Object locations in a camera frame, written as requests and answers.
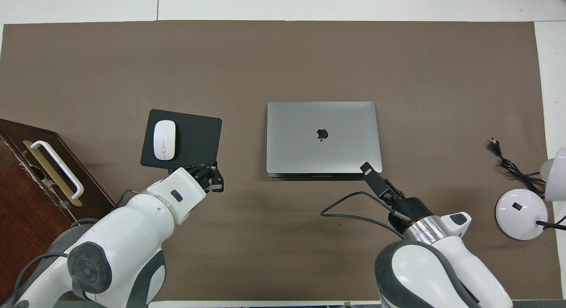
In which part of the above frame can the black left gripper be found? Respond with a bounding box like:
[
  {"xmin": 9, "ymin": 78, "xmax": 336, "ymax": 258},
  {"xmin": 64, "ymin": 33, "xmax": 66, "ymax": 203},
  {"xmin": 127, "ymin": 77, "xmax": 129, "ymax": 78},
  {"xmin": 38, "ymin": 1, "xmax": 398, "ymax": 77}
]
[{"xmin": 179, "ymin": 161, "xmax": 225, "ymax": 193}]

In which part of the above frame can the brass handle plate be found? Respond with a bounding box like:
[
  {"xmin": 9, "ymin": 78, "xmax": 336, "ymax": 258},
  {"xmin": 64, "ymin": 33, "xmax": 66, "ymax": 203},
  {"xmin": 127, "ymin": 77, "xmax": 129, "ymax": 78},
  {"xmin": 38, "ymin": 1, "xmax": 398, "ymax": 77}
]
[{"xmin": 23, "ymin": 140, "xmax": 83, "ymax": 207}]

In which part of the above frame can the black mouse pad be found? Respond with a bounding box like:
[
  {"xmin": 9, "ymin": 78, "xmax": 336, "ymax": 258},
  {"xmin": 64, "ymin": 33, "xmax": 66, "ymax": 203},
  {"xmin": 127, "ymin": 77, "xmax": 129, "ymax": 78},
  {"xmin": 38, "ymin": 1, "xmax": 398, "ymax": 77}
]
[{"xmin": 140, "ymin": 109, "xmax": 222, "ymax": 170}]

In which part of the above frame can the black lamp power cable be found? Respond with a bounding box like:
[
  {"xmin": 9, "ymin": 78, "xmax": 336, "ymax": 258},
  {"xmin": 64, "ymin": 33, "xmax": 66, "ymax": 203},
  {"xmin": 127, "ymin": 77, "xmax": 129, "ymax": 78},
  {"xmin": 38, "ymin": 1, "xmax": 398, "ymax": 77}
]
[{"xmin": 490, "ymin": 139, "xmax": 547, "ymax": 196}]

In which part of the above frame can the white computer mouse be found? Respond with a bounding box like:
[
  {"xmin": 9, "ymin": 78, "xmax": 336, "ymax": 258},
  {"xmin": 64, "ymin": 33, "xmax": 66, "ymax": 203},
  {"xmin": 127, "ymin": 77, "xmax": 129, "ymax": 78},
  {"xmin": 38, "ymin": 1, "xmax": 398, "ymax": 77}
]
[{"xmin": 153, "ymin": 120, "xmax": 176, "ymax": 161}]

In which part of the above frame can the dark wooden box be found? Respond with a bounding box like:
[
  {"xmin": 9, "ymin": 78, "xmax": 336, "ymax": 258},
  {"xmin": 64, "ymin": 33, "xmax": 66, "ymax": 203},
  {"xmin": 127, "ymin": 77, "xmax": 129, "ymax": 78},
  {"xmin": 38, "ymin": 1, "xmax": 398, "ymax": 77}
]
[{"xmin": 0, "ymin": 119, "xmax": 116, "ymax": 295}]

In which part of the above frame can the white box handle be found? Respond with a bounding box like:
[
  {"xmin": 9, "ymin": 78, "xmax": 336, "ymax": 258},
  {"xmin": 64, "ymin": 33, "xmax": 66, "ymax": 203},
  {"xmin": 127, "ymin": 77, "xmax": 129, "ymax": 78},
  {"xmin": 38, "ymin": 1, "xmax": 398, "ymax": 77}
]
[{"xmin": 30, "ymin": 141, "xmax": 84, "ymax": 200}]

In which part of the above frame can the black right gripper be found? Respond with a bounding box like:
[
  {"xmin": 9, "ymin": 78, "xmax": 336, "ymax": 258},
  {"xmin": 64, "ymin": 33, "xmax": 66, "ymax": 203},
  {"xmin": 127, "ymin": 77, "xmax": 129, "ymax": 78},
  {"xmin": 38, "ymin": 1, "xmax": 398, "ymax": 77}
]
[{"xmin": 360, "ymin": 162, "xmax": 436, "ymax": 231}]

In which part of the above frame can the large brown table mat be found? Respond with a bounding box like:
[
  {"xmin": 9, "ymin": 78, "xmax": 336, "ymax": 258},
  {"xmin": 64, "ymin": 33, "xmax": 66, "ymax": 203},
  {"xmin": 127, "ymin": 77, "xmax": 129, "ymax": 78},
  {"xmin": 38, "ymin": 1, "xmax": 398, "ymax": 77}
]
[{"xmin": 0, "ymin": 20, "xmax": 563, "ymax": 302}]

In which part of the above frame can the white desk lamp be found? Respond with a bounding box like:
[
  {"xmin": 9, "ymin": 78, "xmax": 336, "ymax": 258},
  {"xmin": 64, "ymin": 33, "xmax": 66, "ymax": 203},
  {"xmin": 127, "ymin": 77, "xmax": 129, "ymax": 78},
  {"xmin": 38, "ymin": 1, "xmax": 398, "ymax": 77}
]
[{"xmin": 495, "ymin": 148, "xmax": 566, "ymax": 241}]

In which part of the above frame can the silver laptop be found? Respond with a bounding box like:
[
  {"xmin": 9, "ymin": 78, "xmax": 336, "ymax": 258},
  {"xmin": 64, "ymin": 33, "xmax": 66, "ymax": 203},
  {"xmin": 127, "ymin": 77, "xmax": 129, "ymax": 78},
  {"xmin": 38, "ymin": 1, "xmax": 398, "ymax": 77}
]
[{"xmin": 266, "ymin": 101, "xmax": 383, "ymax": 178}]

